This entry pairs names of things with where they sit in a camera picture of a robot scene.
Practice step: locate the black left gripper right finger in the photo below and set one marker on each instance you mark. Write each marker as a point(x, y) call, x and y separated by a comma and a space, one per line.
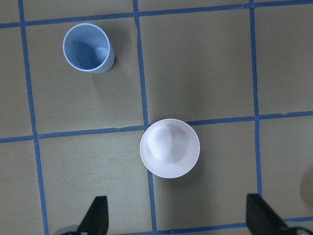
point(261, 219)

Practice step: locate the light blue plastic cup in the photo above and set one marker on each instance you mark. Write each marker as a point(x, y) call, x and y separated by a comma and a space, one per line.
point(87, 48)

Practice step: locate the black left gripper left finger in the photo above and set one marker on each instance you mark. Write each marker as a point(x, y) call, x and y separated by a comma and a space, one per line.
point(95, 221)

